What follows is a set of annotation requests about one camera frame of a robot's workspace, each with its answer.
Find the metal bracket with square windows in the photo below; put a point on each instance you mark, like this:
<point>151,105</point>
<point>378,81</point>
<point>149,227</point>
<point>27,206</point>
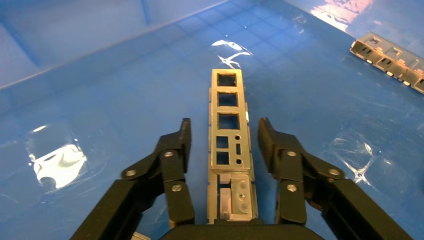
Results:
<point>228,109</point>

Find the grey tabbed metal bracket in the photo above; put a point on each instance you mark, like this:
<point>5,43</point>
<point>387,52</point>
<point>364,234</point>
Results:
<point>391,58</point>

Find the blue plastic bin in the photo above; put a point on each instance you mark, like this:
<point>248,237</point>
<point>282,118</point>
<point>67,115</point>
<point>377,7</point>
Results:
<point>99,82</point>

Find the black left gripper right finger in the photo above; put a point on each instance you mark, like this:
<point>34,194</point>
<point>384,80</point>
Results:
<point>291,165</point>

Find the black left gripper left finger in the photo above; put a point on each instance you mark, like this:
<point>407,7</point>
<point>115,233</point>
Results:
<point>172,165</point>

